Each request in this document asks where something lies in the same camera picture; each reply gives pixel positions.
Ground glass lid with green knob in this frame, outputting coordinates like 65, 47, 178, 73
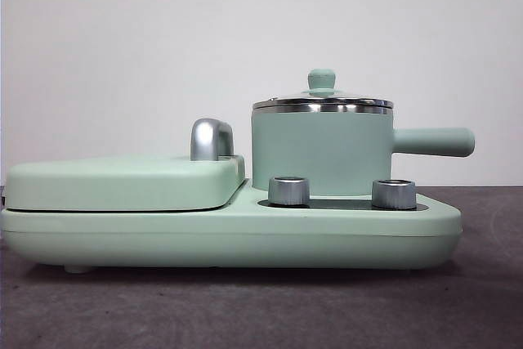
252, 68, 396, 114

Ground mint green steamer pot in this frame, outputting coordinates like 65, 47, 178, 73
249, 100, 476, 198

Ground silver control dial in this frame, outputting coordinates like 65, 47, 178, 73
371, 177, 417, 208
267, 176, 311, 206

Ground mint green cooker base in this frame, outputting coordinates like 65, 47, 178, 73
0, 179, 463, 275

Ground mint green hinged griddle cover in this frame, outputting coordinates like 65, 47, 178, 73
4, 153, 246, 212

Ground silver griddle cover handle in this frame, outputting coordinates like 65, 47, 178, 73
190, 118, 235, 161

